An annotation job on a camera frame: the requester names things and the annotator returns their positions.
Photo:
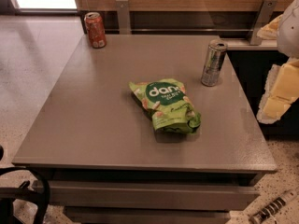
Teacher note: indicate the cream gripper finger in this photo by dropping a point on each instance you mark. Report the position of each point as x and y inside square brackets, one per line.
[281, 90]
[270, 30]

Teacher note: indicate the silver redbull can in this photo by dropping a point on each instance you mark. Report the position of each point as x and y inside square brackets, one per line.
[216, 52]

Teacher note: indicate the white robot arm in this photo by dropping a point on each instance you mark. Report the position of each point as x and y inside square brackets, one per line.
[288, 32]

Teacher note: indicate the red coke can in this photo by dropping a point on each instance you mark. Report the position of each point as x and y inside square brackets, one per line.
[95, 29]

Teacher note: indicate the green chip bag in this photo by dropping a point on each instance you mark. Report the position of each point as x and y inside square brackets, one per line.
[168, 106]

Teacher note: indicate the striped tool on floor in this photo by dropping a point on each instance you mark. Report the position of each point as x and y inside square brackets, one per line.
[274, 207]

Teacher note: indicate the grey table drawer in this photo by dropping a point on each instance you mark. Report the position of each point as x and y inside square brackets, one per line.
[151, 196]

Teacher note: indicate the right metal bracket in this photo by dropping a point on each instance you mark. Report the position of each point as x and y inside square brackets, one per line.
[262, 18]

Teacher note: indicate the metal bracket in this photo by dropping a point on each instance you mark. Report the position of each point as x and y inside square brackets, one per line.
[123, 13]
[262, 18]

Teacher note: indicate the left metal bracket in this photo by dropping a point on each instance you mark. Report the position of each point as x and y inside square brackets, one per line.
[123, 13]

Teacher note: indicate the black chair frame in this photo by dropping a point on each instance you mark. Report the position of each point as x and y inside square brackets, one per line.
[9, 195]

